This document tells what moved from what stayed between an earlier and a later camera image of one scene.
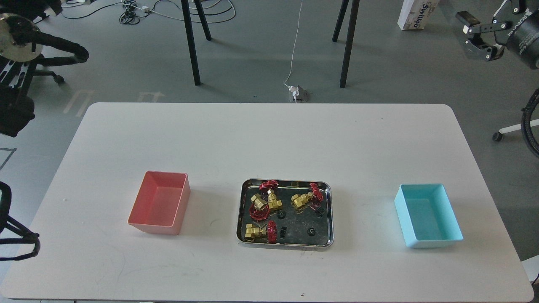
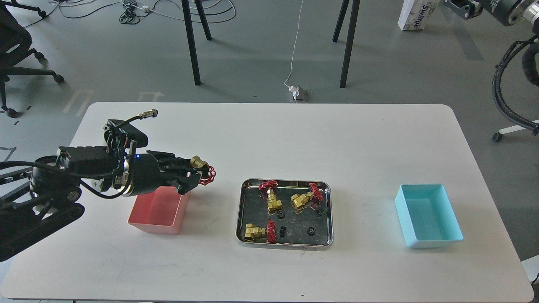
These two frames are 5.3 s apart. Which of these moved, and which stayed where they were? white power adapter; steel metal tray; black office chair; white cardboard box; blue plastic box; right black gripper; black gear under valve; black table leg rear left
Moved: right black gripper; black office chair
Stayed: blue plastic box; white power adapter; black table leg rear left; black gear under valve; white cardboard box; steel metal tray
